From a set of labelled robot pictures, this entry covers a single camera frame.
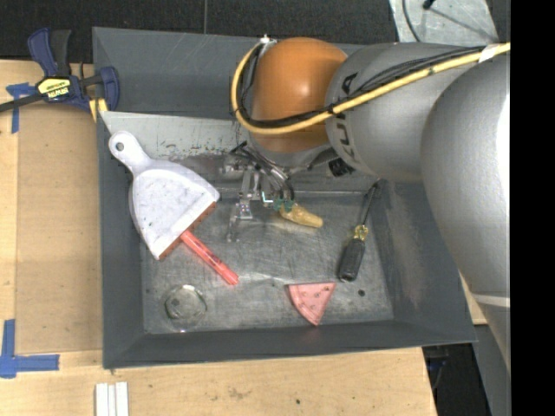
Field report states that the grey metal bin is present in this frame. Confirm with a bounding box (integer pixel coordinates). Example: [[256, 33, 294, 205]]
[[90, 26, 479, 370]]

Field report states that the white dustpan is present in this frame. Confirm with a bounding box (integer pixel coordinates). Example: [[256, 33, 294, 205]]
[[107, 130, 222, 262]]

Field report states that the orange-red marker pen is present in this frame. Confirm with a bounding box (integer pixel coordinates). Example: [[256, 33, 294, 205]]
[[179, 229, 241, 287]]

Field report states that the pale wood board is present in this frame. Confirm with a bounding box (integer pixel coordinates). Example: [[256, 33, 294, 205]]
[[15, 61, 106, 357]]

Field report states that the black-handled screwdriver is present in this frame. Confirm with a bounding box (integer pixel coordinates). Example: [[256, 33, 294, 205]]
[[336, 179, 384, 284]]

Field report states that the clear glass dish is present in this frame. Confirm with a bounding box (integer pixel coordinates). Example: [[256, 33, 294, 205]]
[[163, 283, 209, 322]]

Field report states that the pale yellow toy food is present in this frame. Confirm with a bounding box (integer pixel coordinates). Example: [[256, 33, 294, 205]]
[[277, 201, 325, 230]]

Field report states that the black cylinder on white bracket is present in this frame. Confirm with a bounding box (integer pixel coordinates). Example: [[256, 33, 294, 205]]
[[309, 148, 355, 179]]

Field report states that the pink toy slice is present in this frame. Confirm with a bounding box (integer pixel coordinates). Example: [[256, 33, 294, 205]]
[[284, 281, 338, 328]]

